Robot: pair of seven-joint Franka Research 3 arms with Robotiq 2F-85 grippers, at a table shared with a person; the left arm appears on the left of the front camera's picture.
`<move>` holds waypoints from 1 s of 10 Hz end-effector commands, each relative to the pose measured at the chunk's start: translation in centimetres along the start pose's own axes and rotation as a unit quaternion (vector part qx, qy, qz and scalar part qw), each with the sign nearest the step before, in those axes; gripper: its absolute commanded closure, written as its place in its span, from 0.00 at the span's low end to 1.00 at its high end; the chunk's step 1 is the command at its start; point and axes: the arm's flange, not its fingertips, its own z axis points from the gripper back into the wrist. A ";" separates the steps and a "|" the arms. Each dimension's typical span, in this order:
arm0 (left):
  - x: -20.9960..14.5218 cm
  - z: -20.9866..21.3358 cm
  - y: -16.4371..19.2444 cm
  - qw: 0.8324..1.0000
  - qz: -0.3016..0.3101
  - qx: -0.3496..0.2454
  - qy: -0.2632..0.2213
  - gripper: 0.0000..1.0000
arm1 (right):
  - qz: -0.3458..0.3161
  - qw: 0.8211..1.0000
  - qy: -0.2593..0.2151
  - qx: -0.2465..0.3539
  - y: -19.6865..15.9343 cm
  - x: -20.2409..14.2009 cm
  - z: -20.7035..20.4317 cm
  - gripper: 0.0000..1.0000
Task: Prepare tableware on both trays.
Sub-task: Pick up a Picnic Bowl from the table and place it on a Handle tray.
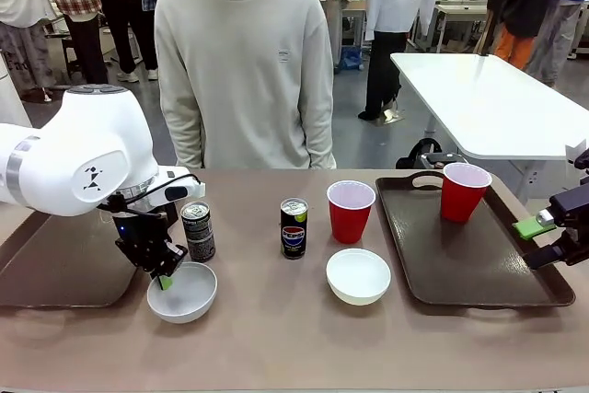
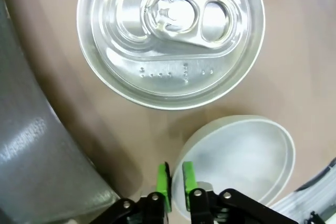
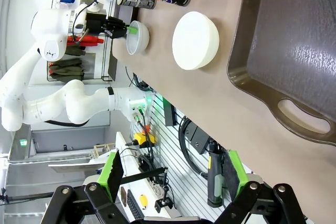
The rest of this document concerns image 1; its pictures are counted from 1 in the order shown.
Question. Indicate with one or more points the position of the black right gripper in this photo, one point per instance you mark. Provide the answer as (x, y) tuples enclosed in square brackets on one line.
[(573, 209)]

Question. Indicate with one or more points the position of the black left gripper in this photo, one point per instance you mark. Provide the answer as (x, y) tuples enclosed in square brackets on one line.
[(138, 239)]

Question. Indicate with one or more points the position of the white bowl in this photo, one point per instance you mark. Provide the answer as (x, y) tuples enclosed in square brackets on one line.
[(184, 296), (359, 278)]

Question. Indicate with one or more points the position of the person's left forearm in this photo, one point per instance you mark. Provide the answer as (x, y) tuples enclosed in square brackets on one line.
[(319, 130)]

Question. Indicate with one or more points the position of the person's right forearm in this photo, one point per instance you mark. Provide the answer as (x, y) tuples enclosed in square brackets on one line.
[(184, 130)]

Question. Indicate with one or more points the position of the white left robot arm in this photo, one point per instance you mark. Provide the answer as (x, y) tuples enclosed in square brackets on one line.
[(69, 153)]

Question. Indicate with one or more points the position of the black energy drink can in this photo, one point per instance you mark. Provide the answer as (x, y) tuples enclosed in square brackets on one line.
[(199, 234)]

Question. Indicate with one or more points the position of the brown plastic tray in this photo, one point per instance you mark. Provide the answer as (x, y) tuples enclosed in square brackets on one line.
[(60, 259), (460, 259)]

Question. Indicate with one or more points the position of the red plastic cup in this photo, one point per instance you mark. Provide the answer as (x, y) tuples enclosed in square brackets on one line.
[(350, 216), (462, 199)]

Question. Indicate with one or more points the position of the black Pepsi can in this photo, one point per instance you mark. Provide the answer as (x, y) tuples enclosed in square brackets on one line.
[(293, 229)]

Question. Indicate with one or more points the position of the black chair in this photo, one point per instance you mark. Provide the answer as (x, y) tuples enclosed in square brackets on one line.
[(425, 156)]

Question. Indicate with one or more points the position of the white folding table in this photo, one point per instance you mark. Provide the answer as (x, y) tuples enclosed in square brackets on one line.
[(497, 98)]

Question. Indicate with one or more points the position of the person in beige sweatshirt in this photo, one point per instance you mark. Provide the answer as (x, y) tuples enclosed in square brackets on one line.
[(244, 71)]

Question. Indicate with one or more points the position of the bystander in blue top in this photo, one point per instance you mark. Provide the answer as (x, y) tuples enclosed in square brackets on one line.
[(559, 20)]

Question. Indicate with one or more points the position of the bystander in orange trousers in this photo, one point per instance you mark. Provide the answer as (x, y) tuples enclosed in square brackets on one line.
[(529, 2)]

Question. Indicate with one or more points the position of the white workbench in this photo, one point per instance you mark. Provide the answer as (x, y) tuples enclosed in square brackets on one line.
[(460, 11)]

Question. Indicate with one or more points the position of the bystander in white shirt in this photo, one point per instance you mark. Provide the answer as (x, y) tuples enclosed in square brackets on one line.
[(393, 29)]

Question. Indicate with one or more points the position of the blue box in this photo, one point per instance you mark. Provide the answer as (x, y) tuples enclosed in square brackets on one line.
[(352, 61)]

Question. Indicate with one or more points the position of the bystander in grey top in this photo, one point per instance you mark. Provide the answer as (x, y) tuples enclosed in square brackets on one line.
[(126, 11)]

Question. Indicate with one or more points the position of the bystander in white patterned clothes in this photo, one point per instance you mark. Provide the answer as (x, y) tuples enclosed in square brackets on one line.
[(20, 15)]

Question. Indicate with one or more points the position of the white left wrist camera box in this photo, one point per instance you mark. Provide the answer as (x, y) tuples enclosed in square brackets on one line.
[(185, 188)]

